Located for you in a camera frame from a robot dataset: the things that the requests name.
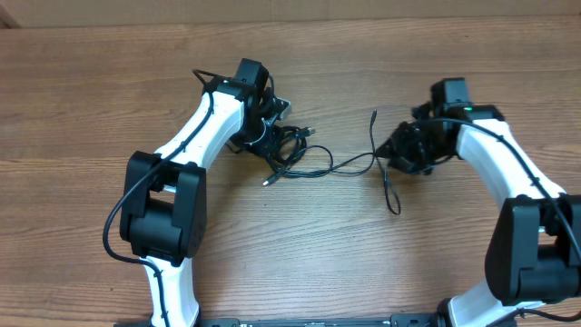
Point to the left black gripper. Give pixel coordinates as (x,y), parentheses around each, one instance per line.
(269,147)

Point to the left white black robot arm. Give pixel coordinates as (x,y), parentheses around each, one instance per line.
(160,220)

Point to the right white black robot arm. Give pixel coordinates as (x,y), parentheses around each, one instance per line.
(533,258)

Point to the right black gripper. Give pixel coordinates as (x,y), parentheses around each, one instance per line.
(396,153)

